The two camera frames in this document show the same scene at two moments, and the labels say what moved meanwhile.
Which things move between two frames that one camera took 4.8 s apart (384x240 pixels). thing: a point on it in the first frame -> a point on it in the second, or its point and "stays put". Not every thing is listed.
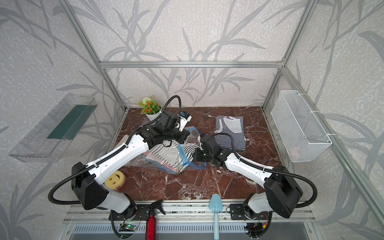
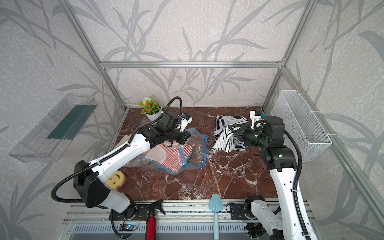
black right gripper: x=196 y=157 -> x=244 y=128
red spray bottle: x=151 y=221 stays put
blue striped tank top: x=234 y=126 stays put
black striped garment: x=175 y=157 -> x=227 y=133
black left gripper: x=184 y=134 stays put
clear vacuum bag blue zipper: x=171 y=158 stays put
